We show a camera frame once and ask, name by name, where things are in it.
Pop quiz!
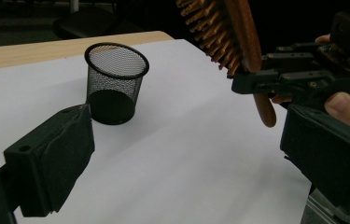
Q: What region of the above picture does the white table mat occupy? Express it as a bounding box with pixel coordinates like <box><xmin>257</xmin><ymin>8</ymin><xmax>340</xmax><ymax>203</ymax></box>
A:
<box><xmin>0</xmin><ymin>38</ymin><xmax>312</xmax><ymax>224</ymax></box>

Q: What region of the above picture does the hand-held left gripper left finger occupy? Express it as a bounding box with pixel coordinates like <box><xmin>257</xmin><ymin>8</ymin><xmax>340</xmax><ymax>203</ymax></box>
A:
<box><xmin>4</xmin><ymin>104</ymin><xmax>96</xmax><ymax>217</ymax></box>

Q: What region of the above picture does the black mesh pen holder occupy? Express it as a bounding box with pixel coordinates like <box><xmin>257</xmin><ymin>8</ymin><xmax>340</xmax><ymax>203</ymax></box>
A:
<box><xmin>84</xmin><ymin>42</ymin><xmax>150</xmax><ymax>126</ymax></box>

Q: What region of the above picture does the wooden hairbrush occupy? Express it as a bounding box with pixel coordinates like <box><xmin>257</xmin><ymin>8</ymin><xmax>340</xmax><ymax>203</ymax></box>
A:
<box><xmin>175</xmin><ymin>0</ymin><xmax>278</xmax><ymax>129</ymax></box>

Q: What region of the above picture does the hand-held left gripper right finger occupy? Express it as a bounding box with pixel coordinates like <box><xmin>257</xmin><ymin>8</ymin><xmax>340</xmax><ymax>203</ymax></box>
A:
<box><xmin>279</xmin><ymin>104</ymin><xmax>350</xmax><ymax>216</ymax></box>

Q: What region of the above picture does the metal floor rail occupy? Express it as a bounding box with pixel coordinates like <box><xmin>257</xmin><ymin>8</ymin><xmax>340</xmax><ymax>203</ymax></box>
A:
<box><xmin>300</xmin><ymin>188</ymin><xmax>350</xmax><ymax>224</ymax></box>

